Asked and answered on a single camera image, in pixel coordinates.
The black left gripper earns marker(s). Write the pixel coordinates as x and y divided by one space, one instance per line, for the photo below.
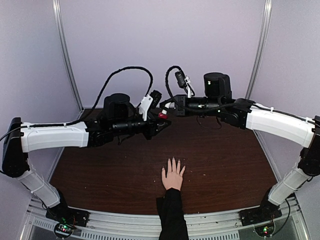
153 123

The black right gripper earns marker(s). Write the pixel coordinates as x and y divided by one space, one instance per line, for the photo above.
180 111

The red nail polish bottle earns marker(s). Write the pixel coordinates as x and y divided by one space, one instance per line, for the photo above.
163 116

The white nail polish cap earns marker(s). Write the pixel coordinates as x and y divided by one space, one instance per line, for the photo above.
166 108

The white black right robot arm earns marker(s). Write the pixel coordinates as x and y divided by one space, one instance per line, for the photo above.
247 114

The black sleeved forearm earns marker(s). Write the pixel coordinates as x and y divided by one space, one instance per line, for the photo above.
170 212

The mannequin hand with long nails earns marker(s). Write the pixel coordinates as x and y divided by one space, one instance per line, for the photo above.
172 177

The left round circuit board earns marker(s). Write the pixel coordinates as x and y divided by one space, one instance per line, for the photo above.
63 231

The round circuit board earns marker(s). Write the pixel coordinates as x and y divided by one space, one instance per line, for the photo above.
63 231
264 230

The right round circuit board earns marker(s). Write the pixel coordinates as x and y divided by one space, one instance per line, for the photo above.
264 230

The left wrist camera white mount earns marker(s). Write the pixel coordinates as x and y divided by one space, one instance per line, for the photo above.
150 101

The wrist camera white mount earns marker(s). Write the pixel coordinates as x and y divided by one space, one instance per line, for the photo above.
184 83
150 101

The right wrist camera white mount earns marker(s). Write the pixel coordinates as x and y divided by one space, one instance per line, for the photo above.
184 83

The right aluminium corner post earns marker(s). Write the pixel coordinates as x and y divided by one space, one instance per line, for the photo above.
263 35

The aluminium corner post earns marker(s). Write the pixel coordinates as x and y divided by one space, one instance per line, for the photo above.
263 35
65 53

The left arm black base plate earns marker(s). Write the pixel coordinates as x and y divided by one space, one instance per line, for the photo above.
67 215

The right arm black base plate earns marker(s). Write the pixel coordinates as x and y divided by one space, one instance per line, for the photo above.
260 214

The left aluminium corner post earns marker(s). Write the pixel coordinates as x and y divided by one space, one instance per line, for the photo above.
65 53

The aluminium front frame rail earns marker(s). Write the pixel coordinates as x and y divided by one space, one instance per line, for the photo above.
224 225

